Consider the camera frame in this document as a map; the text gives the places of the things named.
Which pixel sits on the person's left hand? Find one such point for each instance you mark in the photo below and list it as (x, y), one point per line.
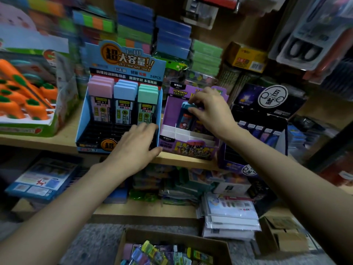
(132, 149)

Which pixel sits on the person's right hand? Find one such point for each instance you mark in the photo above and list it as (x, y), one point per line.
(215, 113)

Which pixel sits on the purple display box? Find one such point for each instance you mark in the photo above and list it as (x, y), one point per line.
(187, 146)

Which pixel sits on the black and white display box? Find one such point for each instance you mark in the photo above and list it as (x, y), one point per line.
(273, 99)

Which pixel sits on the wooden shelf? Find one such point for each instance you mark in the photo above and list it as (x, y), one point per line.
(49, 141)

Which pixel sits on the blue display box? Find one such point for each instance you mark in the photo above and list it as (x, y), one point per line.
(121, 58)

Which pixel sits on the brown cardboard box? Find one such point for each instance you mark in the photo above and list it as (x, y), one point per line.
(176, 235)

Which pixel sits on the pile of pencil lead cases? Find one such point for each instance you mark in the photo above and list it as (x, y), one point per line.
(160, 255)

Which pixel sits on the person's right forearm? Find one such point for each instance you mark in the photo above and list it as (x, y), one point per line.
(298, 190)

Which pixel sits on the person's left forearm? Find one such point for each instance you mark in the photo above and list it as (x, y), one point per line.
(55, 218)

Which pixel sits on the orange carrot pen display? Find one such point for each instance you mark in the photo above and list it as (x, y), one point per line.
(27, 102)

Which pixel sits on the heap of green teal packs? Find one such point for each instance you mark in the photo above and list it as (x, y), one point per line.
(171, 187)

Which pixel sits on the stack of green packets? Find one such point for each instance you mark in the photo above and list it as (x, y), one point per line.
(207, 59)

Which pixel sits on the yellow carton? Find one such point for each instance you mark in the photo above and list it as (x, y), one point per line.
(247, 58)

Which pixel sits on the white printed carton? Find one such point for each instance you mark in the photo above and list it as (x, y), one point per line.
(231, 188)

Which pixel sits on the stack of blue packets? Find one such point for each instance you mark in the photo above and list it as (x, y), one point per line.
(171, 38)

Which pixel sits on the stack of white packets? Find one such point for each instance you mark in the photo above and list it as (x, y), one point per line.
(231, 218)

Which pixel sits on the hanging white blister package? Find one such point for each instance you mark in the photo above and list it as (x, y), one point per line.
(309, 41)

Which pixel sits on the small open brown carton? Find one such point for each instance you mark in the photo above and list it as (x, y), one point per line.
(287, 237)

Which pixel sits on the stack of multicoloured packets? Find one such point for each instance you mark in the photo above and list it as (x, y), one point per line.
(66, 13)

